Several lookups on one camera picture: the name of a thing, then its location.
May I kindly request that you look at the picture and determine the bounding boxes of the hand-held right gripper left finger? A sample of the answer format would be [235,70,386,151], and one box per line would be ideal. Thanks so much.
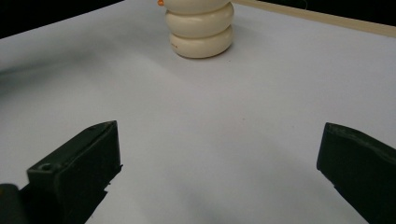
[19,119,123,224]

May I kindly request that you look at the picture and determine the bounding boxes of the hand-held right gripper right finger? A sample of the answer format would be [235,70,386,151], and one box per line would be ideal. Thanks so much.
[316,121,396,224]

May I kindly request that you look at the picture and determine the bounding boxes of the cream ringed holder cup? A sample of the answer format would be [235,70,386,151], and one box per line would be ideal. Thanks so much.
[157,0,235,60]

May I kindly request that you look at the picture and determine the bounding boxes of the white table cover sheet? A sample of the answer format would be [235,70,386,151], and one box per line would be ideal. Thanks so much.
[0,0,396,224]

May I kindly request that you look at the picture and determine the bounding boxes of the wooden table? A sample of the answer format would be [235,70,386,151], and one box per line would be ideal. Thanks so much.
[231,0,396,39]

